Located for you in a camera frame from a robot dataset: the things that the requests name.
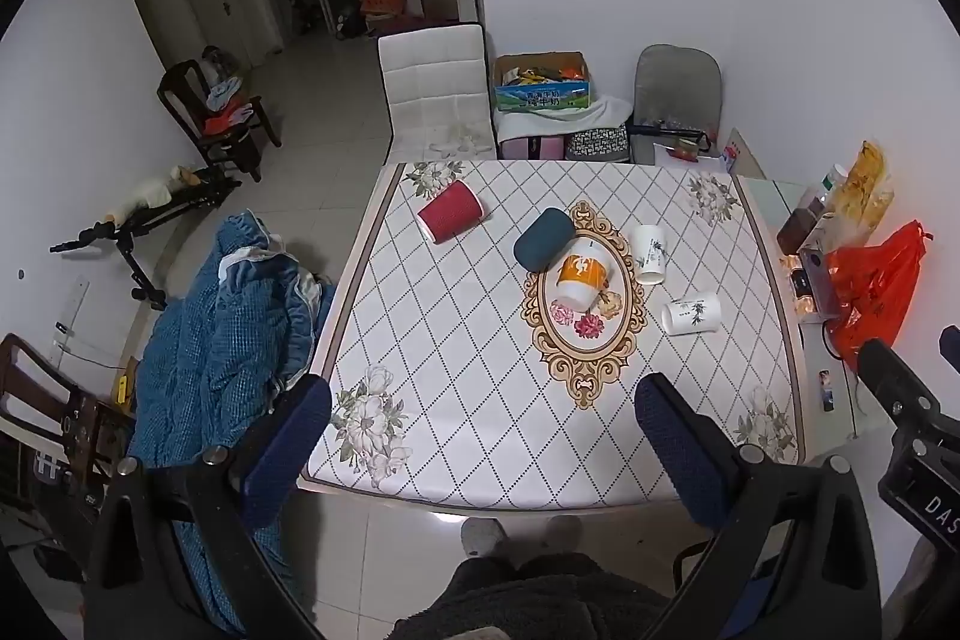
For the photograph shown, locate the orange and white cup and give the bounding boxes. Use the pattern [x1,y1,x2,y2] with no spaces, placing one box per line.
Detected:
[556,237,612,314]

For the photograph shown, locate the white cloth under box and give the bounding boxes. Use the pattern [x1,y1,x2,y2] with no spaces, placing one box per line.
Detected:
[493,94,633,143]

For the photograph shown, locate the dark teal cup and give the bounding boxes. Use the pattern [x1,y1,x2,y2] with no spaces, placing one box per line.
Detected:
[514,208,576,273]

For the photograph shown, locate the black tripod stand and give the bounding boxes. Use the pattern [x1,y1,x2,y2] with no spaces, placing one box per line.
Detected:
[49,166,241,312]

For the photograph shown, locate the lying white bamboo cup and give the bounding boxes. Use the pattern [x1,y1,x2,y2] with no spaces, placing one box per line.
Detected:
[661,292,722,336]

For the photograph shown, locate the floral diamond tablecloth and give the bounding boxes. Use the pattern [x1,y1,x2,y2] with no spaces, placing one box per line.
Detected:
[299,161,805,510]

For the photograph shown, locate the orange plastic bag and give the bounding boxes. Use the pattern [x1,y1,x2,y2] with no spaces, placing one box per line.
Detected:
[825,221,932,370]

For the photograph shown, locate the grey office chair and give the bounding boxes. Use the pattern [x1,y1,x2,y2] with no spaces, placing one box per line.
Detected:
[626,44,724,166]

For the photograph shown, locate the upright white bamboo cup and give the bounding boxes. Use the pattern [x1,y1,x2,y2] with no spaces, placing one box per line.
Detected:
[630,224,667,286]

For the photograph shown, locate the brown wooden chair left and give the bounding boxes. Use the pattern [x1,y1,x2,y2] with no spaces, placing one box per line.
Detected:
[2,333,133,515]

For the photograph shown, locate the person legs in black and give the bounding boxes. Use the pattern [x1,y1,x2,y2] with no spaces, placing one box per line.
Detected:
[391,515,669,640]

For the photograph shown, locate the small lighter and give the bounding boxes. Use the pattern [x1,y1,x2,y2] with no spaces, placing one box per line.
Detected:
[818,369,835,413]

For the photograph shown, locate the white padded chair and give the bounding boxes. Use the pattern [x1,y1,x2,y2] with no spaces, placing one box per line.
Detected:
[377,23,496,163]

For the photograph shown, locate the brown jar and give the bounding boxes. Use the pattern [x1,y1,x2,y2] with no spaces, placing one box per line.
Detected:
[776,206,818,255]

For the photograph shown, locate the blue quilted blanket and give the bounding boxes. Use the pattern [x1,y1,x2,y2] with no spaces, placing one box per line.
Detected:
[122,209,334,638]

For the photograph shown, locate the dark wooden chair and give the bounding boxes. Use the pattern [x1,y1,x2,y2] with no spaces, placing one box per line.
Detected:
[156,60,281,182]

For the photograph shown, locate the cardboard box with items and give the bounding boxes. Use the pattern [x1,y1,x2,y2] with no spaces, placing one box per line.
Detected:
[493,52,592,112]

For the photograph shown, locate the yellow snack bag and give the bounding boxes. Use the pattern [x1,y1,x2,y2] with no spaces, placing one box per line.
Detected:
[822,140,895,252]

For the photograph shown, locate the red ribbed paper cup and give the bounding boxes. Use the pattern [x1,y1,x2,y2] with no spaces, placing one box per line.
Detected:
[416,181,485,245]

